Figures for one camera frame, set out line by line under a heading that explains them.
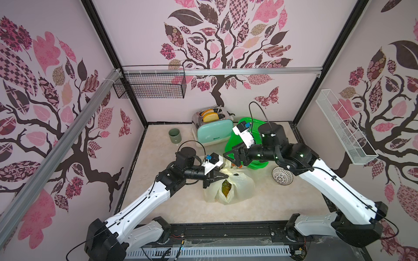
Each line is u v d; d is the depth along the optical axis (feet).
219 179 2.12
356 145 2.43
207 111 3.29
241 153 1.71
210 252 2.30
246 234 2.44
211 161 1.85
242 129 1.74
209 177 1.92
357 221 1.27
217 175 2.11
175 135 3.46
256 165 2.87
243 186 2.12
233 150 1.77
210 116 3.18
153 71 2.94
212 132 3.21
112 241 1.24
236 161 1.78
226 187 2.20
